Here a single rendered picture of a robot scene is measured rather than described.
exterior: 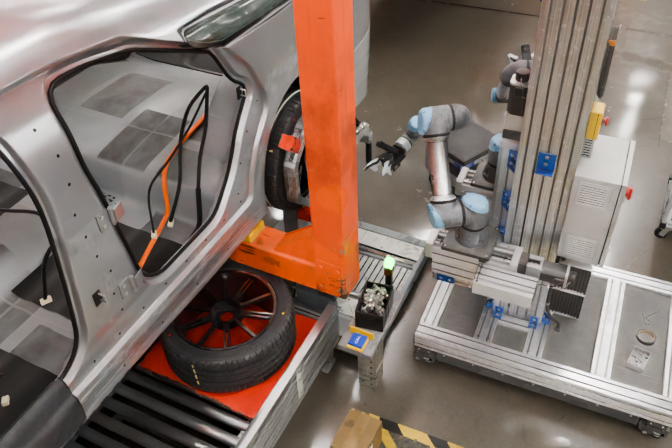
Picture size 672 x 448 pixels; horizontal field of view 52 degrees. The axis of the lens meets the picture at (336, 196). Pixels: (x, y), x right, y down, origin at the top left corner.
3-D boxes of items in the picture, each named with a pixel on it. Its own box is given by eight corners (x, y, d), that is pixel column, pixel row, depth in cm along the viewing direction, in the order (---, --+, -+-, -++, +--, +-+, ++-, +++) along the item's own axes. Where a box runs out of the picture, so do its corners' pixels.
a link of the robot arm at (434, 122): (467, 227, 300) (454, 103, 292) (434, 232, 298) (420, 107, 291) (458, 223, 311) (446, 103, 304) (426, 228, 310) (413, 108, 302)
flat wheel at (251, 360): (190, 284, 375) (182, 253, 360) (308, 295, 365) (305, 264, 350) (145, 386, 325) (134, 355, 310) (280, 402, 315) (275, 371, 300)
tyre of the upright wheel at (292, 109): (290, 187, 413) (304, 78, 393) (325, 197, 405) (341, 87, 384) (229, 214, 356) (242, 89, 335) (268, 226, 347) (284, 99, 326)
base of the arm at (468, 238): (491, 230, 318) (493, 214, 312) (483, 251, 308) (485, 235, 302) (460, 222, 323) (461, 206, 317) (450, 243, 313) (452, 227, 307)
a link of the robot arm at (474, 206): (490, 228, 305) (493, 205, 297) (461, 232, 304) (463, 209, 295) (481, 210, 315) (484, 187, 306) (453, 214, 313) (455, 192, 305)
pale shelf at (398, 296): (374, 286, 348) (374, 282, 346) (405, 296, 342) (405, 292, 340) (337, 348, 319) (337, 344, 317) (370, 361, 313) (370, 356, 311)
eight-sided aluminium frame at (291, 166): (334, 166, 401) (330, 85, 366) (344, 169, 398) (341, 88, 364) (289, 223, 364) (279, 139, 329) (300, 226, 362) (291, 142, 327)
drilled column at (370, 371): (366, 367, 361) (365, 315, 334) (383, 374, 357) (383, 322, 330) (358, 382, 354) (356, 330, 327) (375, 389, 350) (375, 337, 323)
